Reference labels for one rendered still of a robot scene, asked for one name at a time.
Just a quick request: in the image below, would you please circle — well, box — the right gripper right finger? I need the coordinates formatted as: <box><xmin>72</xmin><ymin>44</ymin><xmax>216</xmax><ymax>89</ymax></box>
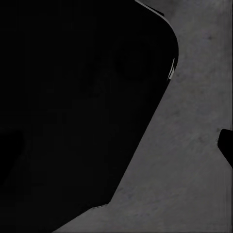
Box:
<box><xmin>217</xmin><ymin>129</ymin><xmax>233</xmax><ymax>168</ymax></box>

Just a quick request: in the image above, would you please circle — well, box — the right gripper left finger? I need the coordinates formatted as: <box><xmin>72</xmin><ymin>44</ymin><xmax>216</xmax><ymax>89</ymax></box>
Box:
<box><xmin>0</xmin><ymin>129</ymin><xmax>25</xmax><ymax>187</ymax></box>

